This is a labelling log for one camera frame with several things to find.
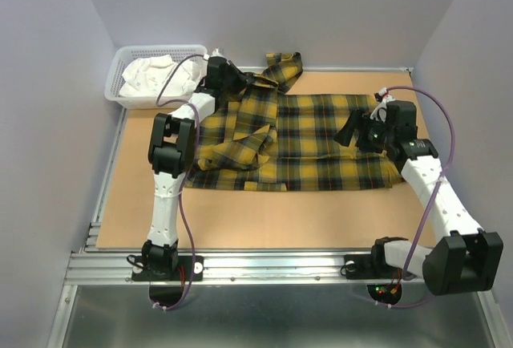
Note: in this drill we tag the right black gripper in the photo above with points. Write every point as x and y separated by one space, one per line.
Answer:
354 121

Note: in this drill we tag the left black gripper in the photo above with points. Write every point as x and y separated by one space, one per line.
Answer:
246 79

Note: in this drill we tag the yellow plaid long sleeve shirt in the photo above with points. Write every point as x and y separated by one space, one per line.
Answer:
265 139

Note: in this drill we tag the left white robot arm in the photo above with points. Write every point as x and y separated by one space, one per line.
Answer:
173 143

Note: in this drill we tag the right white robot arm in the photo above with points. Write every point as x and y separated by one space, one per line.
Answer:
465 257

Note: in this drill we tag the white long sleeve shirt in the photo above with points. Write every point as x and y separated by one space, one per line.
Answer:
145 77

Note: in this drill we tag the white perforated plastic basket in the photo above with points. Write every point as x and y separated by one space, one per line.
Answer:
125 55

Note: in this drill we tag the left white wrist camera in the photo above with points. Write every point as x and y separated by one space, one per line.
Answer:
217 53

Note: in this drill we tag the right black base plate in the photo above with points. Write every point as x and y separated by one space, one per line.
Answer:
367 267

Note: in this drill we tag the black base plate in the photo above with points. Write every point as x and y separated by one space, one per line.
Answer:
367 267
186 270

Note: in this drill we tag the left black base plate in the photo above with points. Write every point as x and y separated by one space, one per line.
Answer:
186 270

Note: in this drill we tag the aluminium mounting rail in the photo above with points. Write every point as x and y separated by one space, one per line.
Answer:
227 267

